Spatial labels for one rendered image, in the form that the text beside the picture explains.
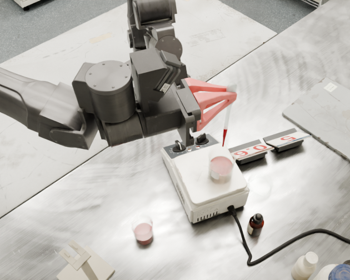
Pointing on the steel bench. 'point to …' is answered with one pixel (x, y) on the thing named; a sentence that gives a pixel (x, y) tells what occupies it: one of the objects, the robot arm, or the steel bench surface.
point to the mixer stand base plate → (330, 118)
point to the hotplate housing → (205, 212)
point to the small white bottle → (305, 266)
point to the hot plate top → (196, 171)
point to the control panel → (189, 147)
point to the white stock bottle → (338, 273)
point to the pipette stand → (84, 265)
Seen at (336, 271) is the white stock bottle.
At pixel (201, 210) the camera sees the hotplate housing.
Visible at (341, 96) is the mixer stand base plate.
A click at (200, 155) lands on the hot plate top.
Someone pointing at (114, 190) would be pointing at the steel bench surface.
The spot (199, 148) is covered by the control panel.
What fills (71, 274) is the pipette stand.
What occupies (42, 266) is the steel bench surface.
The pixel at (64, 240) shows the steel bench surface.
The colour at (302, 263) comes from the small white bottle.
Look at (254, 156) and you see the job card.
